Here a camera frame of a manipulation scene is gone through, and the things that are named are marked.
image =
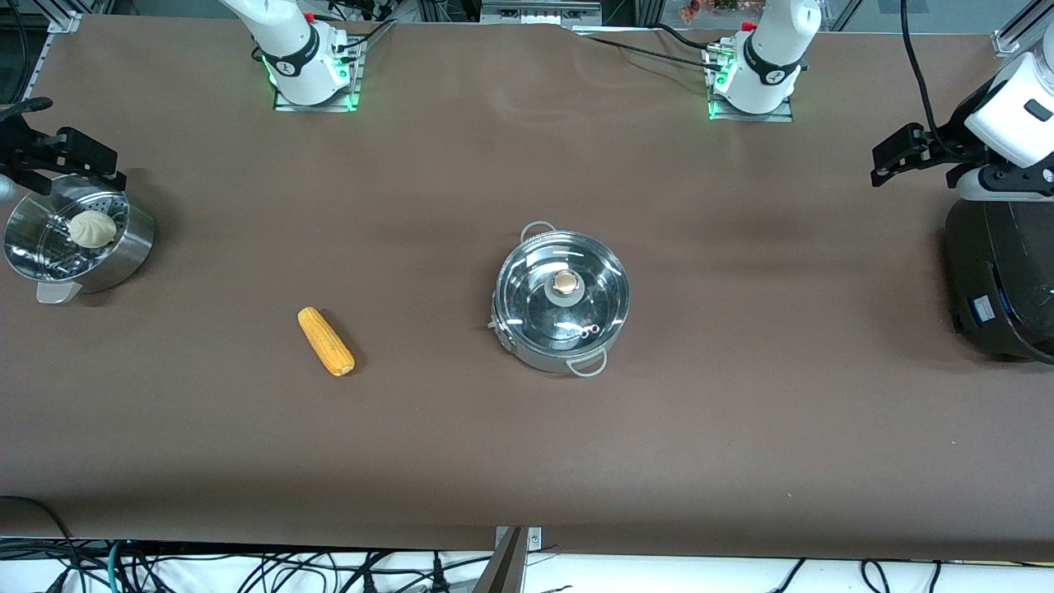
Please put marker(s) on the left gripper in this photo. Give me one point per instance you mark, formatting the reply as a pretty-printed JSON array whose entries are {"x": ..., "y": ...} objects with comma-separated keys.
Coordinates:
[{"x": 944, "y": 147}]

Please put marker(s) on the yellow corn cob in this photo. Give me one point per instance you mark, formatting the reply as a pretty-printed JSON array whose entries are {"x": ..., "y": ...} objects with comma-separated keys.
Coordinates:
[{"x": 325, "y": 342}]

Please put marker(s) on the glass lid with brass knob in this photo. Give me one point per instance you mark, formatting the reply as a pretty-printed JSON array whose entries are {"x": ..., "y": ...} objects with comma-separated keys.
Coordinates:
[{"x": 535, "y": 288}]

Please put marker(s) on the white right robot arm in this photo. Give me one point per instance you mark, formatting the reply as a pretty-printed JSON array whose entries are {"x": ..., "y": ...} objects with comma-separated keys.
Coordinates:
[{"x": 288, "y": 41}]

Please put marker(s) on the steel steamer pot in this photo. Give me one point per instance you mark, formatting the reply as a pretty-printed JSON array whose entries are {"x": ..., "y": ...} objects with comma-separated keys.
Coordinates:
[{"x": 123, "y": 255}]

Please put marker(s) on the white steamed bun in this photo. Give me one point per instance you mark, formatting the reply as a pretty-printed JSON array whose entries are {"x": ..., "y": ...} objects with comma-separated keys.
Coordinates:
[{"x": 92, "y": 229}]

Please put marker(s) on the black round appliance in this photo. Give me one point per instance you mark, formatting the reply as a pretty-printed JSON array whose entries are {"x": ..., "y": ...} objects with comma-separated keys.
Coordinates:
[{"x": 1009, "y": 288}]

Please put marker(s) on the grey metal box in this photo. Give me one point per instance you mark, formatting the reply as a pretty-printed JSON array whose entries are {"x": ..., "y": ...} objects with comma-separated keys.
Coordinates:
[{"x": 539, "y": 11}]

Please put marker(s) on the aluminium frame profile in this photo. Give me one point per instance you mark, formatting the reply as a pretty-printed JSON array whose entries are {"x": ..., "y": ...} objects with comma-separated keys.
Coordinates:
[
  {"x": 1025, "y": 29},
  {"x": 62, "y": 21}
]

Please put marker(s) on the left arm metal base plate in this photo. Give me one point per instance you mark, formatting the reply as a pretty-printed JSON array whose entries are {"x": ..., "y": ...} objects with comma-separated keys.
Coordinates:
[{"x": 745, "y": 115}]

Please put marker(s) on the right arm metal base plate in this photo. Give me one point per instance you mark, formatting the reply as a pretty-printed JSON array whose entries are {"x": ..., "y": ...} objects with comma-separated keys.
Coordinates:
[{"x": 317, "y": 100}]

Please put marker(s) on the small metal bracket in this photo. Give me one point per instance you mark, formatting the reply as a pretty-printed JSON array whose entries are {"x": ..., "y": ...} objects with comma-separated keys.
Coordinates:
[{"x": 533, "y": 537}]

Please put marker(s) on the grey slanted post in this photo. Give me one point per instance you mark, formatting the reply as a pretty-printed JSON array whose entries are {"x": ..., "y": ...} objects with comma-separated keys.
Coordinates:
[{"x": 502, "y": 572}]

